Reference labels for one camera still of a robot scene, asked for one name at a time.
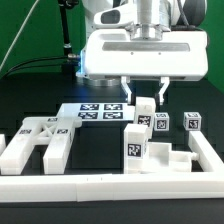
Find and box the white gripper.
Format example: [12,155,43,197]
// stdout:
[84,29,208,105]

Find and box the white chair seat part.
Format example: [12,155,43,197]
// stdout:
[143,142,199,172]

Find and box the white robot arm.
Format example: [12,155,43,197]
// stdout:
[77,0,208,103]

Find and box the white tagged cube left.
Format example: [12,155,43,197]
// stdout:
[154,112,170,131]

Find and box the white tagged cube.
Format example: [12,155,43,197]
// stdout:
[154,112,170,131]
[183,112,202,131]

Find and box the white tagged cube right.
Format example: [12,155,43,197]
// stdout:
[183,112,202,131]

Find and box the black vertical pole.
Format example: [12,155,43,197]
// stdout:
[57,0,79,75]

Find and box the white L-shaped fence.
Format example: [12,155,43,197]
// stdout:
[0,131,224,203]

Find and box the white block at left edge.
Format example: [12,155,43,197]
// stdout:
[0,134,6,156]

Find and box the white marker base plate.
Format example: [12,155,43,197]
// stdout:
[57,103,135,121]

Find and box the black cable bundle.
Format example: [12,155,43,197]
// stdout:
[3,53,82,78]

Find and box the white chair back frame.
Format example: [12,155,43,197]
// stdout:
[0,117,82,175]

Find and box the white cable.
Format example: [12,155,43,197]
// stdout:
[0,0,40,73]

